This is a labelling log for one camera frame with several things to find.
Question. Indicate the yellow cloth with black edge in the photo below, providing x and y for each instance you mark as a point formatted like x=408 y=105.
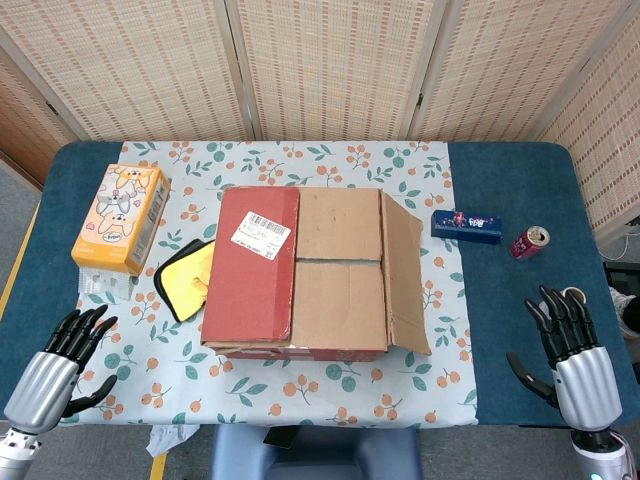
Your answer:
x=182 y=282

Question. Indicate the floral print tablecloth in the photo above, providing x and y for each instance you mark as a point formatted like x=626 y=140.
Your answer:
x=300 y=395

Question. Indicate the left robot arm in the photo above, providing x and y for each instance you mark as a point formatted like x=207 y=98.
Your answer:
x=15 y=455

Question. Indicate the red soda can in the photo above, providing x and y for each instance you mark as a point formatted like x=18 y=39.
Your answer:
x=527 y=245

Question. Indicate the flat black device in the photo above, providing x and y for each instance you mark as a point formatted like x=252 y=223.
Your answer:
x=280 y=437

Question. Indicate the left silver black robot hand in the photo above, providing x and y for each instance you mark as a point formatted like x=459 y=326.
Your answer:
x=42 y=390

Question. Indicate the crumpled white paper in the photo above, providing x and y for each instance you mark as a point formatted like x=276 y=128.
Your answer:
x=167 y=440

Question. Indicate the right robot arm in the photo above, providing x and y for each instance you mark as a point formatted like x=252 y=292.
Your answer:
x=600 y=457

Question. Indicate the blue padded seat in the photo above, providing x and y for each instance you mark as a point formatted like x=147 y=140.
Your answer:
x=325 y=455

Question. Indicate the woven folding screen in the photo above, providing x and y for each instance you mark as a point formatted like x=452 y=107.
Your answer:
x=325 y=65

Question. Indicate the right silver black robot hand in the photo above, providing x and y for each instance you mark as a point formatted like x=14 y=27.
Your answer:
x=587 y=385

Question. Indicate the yellow cartoon tissue pack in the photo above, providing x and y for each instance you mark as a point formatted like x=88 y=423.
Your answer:
x=117 y=220

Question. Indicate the red cardboard box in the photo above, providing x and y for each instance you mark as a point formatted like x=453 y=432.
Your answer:
x=260 y=280

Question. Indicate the dark blue rectangular box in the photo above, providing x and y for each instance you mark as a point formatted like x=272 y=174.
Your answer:
x=465 y=227

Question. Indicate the white shoe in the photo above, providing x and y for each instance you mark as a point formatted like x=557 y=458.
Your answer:
x=630 y=315

